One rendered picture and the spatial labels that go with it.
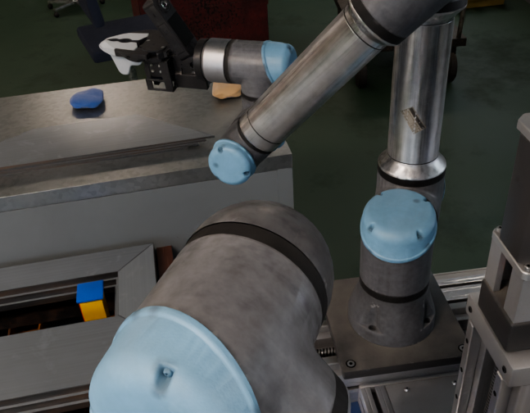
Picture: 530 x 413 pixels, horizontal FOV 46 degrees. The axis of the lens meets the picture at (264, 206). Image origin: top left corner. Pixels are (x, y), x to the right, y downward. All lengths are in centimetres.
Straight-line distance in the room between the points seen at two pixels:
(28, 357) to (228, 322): 109
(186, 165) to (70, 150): 31
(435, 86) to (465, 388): 45
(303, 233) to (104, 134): 132
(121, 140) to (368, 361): 92
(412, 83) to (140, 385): 74
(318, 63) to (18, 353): 91
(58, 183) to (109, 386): 125
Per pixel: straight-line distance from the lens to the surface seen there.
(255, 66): 105
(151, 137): 167
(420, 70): 99
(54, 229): 164
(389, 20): 82
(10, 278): 165
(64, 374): 137
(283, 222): 43
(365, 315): 108
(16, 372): 141
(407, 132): 104
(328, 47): 87
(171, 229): 165
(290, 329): 39
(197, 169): 155
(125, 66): 118
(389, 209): 100
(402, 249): 97
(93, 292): 149
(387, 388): 116
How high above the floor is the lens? 184
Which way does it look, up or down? 35 degrees down
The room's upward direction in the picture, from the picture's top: 4 degrees counter-clockwise
